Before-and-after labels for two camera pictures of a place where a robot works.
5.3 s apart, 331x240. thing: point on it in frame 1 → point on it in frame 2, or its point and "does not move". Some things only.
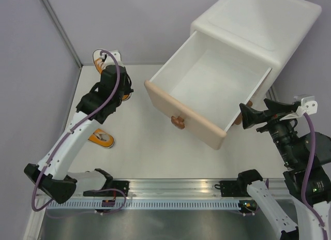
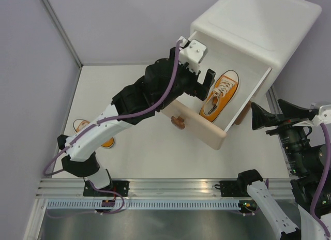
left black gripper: x=128 y=89 → x=198 y=89
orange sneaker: x=100 y=64 → x=220 y=95
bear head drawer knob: x=178 y=122 does not move
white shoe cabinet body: x=267 y=27 does not move
